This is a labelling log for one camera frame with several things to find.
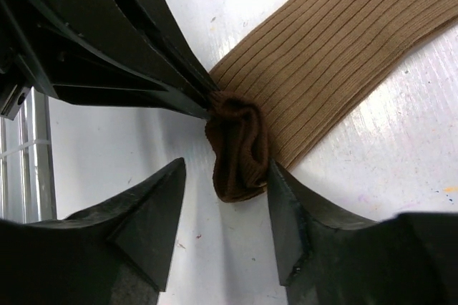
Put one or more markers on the aluminium front frame rails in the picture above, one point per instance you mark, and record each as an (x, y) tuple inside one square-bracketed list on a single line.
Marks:
[(27, 174)]

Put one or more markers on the tan ribbed sock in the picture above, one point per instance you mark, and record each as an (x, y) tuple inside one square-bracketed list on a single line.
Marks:
[(300, 72)]

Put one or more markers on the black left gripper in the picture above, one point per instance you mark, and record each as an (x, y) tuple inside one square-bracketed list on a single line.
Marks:
[(110, 53)]

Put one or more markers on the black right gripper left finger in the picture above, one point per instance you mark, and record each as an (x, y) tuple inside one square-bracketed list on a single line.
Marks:
[(116, 252)]

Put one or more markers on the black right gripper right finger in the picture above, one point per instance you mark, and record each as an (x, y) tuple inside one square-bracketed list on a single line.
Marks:
[(328, 255)]

